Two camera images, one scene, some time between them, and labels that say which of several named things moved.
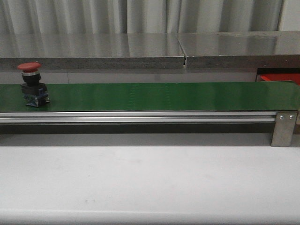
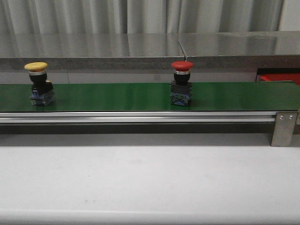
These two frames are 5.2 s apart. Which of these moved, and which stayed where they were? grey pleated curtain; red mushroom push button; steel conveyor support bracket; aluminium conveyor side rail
Moved: red mushroom push button
Stayed: steel conveyor support bracket; grey pleated curtain; aluminium conveyor side rail
